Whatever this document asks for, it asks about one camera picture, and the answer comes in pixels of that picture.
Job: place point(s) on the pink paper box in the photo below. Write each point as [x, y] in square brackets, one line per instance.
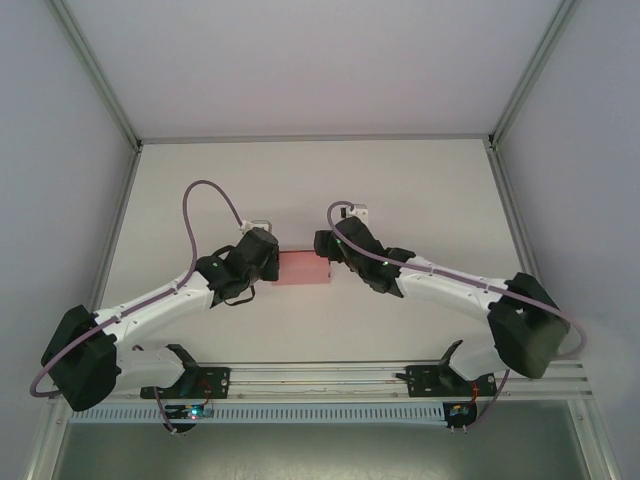
[302, 267]

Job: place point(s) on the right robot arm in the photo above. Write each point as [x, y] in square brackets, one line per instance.
[450, 287]

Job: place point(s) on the circuit board with lit LED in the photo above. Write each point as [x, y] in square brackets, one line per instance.
[192, 412]

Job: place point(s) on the circuit board without LED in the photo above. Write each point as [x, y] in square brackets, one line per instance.
[460, 411]

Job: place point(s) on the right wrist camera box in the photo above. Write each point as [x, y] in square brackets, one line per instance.
[361, 210]

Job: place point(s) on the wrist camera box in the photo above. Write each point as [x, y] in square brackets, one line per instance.
[361, 210]
[260, 223]

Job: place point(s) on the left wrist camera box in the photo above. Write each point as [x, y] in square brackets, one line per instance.
[260, 223]

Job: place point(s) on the aluminium table edge rail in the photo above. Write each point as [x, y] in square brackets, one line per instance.
[509, 200]
[125, 190]
[315, 137]

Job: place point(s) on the aluminium frame post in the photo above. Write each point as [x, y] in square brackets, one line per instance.
[102, 75]
[528, 75]

